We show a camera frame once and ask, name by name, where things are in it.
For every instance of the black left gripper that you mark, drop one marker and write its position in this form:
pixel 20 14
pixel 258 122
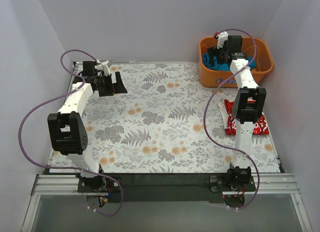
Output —
pixel 110 84

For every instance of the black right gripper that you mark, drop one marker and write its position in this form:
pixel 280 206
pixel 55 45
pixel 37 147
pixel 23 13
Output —
pixel 218 56

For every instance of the teal blue t shirt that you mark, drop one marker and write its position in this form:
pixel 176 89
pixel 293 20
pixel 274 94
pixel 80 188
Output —
pixel 222 67

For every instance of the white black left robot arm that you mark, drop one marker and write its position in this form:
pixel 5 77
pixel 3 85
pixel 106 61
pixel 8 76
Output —
pixel 67 131

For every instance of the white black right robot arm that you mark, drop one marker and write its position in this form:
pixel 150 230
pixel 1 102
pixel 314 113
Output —
pixel 247 109

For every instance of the orange plastic basket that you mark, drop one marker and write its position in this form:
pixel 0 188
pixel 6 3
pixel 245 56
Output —
pixel 212 78

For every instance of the floral patterned table mat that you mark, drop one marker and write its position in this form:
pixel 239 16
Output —
pixel 167 122

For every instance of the folded red printed t shirt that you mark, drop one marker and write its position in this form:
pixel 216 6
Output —
pixel 225 108

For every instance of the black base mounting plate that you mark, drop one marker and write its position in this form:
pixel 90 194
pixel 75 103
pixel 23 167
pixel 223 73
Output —
pixel 164 187

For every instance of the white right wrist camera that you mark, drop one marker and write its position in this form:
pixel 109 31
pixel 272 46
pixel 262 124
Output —
pixel 221 38

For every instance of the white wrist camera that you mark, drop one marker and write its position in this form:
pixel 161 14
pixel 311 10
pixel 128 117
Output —
pixel 103 66
pixel 221 38

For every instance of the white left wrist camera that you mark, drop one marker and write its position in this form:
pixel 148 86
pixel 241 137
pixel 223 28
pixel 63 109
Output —
pixel 103 66

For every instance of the aluminium frame rail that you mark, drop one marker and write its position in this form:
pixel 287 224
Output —
pixel 270 183

